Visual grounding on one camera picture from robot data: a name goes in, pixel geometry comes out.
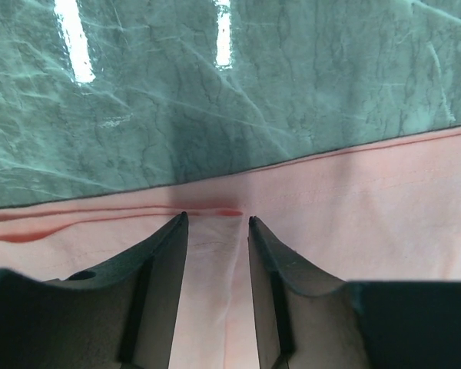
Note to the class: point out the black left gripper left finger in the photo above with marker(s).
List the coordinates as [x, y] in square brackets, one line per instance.
[122, 312]

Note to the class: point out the salmon pink t shirt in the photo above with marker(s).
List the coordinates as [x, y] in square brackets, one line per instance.
[388, 210]

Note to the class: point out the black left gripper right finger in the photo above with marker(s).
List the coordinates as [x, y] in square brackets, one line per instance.
[303, 316]

